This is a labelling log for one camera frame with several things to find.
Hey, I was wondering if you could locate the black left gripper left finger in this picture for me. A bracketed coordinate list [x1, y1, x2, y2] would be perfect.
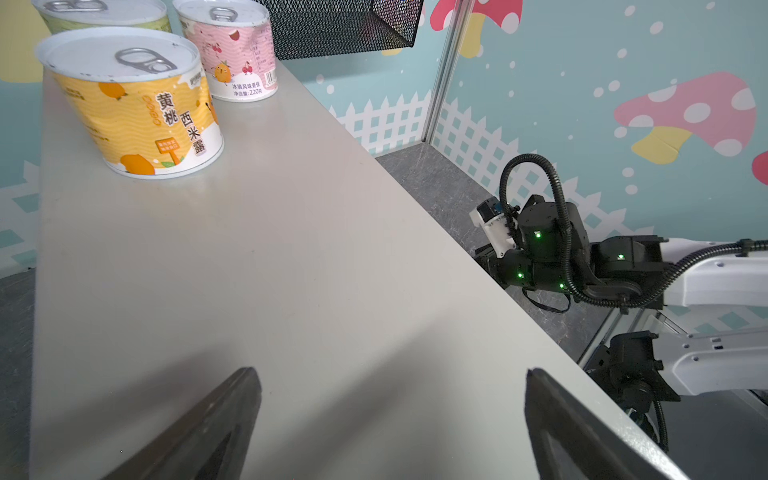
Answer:
[106, 367, 262, 479]

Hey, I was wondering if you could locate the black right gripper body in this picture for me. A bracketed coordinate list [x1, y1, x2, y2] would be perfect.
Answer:
[473, 244, 522, 288]

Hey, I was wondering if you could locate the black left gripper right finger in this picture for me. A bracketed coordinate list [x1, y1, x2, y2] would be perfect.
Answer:
[524, 368, 665, 479]

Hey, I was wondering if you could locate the yellow label can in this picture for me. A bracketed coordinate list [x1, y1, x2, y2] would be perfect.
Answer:
[35, 27, 224, 179]

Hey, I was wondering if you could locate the pink label can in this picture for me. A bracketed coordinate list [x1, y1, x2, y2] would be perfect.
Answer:
[173, 1, 278, 102]

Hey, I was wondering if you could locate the green label can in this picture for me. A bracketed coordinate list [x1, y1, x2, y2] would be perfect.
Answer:
[32, 0, 172, 34]

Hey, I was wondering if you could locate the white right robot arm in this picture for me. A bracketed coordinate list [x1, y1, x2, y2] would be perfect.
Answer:
[470, 153, 767, 447]

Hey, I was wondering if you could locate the grey metal cabinet counter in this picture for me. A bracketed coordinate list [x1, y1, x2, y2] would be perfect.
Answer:
[29, 68, 682, 479]

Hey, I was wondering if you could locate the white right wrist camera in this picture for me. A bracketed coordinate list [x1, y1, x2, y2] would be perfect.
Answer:
[469, 197, 517, 259]

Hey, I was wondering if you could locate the black mesh wall basket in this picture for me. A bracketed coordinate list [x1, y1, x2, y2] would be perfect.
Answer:
[262, 0, 423, 60]

